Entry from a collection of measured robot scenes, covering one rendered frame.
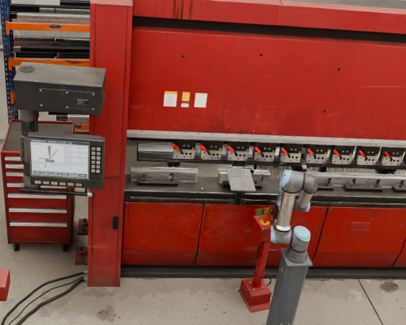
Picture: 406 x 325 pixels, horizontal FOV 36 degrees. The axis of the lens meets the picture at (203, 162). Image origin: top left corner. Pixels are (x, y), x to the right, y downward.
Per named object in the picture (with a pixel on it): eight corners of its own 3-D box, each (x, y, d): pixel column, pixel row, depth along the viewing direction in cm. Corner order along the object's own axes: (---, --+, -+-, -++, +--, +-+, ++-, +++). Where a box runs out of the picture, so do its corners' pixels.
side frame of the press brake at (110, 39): (87, 287, 492) (89, 2, 367) (92, 218, 562) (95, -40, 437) (119, 287, 496) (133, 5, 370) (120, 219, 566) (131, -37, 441)
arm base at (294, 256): (310, 263, 427) (312, 252, 421) (289, 264, 423) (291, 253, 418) (303, 248, 439) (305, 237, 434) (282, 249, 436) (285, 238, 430)
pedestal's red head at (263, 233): (260, 242, 458) (263, 222, 448) (251, 227, 470) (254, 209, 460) (283, 238, 465) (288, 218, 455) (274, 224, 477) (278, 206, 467)
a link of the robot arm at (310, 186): (323, 171, 401) (309, 201, 445) (306, 169, 402) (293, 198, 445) (321, 187, 396) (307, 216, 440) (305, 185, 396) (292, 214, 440)
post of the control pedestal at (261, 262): (254, 288, 494) (265, 235, 464) (251, 284, 498) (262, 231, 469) (260, 287, 496) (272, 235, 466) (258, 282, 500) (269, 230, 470)
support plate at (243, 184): (231, 191, 450) (231, 189, 450) (226, 170, 472) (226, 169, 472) (255, 191, 453) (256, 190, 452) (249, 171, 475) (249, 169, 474)
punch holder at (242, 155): (227, 160, 464) (230, 141, 455) (225, 154, 471) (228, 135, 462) (247, 160, 466) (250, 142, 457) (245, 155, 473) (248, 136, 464)
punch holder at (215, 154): (200, 159, 461) (202, 140, 452) (199, 153, 468) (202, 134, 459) (220, 160, 463) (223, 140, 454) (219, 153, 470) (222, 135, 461)
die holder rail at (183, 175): (130, 180, 467) (131, 170, 462) (130, 176, 472) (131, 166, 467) (197, 182, 474) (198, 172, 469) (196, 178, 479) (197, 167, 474)
